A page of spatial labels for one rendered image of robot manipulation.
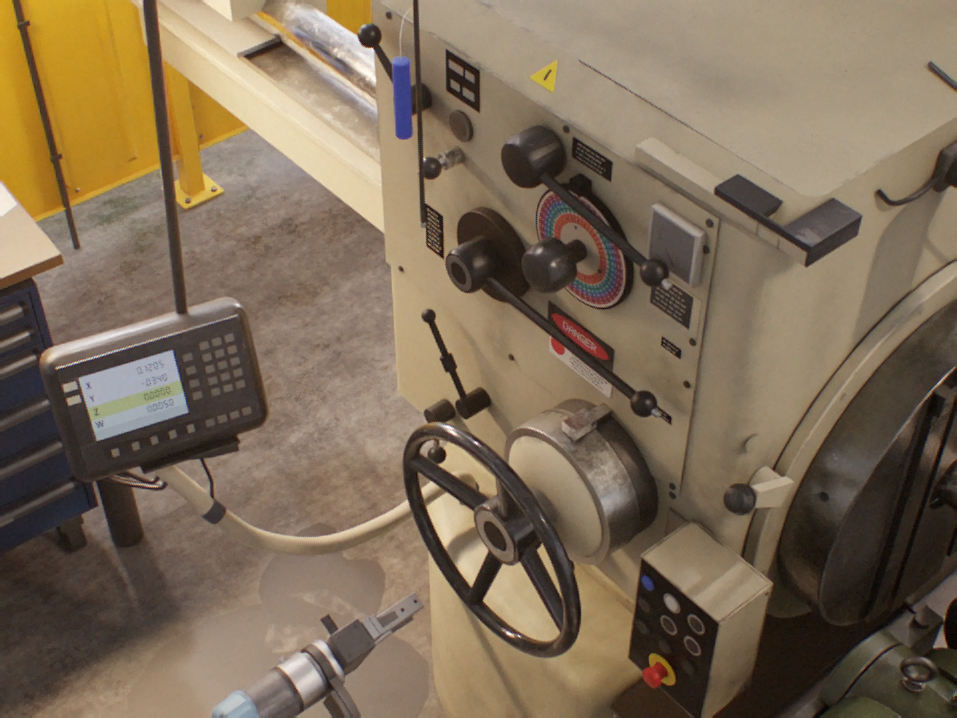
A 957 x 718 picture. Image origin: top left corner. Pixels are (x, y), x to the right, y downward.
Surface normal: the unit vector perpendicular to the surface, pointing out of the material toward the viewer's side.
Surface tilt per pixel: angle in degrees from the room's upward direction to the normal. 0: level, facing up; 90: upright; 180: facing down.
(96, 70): 90
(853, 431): 47
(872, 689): 32
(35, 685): 0
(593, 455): 24
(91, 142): 90
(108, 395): 71
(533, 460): 62
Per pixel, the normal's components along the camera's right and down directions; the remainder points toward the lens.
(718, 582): 0.00, -0.73
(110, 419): 0.40, 0.35
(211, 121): 0.65, 0.53
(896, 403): -0.44, -0.33
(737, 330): -0.77, 0.44
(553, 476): -0.61, 0.08
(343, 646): 0.28, -0.43
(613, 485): 0.47, -0.12
